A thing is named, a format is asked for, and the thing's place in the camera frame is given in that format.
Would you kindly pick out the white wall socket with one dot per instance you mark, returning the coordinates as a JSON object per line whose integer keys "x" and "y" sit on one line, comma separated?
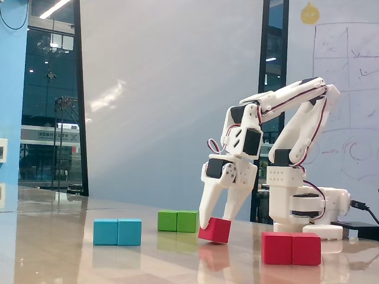
{"x": 3, "y": 150}

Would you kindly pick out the long blue block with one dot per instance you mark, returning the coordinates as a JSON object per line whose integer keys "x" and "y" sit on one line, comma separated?
{"x": 117, "y": 232}

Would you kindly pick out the black window frame post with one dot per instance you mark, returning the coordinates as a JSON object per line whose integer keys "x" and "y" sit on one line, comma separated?
{"x": 80, "y": 103}

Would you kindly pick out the whiteboard with marker drawings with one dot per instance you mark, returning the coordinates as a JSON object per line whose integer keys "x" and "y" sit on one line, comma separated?
{"x": 331, "y": 44}

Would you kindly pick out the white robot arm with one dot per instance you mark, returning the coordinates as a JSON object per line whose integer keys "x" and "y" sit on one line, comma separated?
{"x": 281, "y": 180}

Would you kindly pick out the large white panel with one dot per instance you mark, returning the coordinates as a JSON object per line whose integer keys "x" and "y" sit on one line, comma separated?
{"x": 171, "y": 88}

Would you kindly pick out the long green block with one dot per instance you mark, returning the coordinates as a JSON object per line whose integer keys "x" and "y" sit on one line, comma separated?
{"x": 177, "y": 221}

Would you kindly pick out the flat black box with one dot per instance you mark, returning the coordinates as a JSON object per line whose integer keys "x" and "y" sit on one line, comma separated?
{"x": 361, "y": 227}

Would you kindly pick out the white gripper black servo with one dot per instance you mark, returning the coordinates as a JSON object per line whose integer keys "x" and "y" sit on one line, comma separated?
{"x": 245, "y": 176}

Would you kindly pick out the yellow round sticker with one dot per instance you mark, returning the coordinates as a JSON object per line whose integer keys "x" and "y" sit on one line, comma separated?
{"x": 309, "y": 14}

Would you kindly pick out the small red cube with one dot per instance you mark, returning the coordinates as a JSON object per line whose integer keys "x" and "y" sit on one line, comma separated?
{"x": 217, "y": 232}

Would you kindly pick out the long red block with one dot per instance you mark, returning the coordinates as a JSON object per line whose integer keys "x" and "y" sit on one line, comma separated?
{"x": 291, "y": 248}

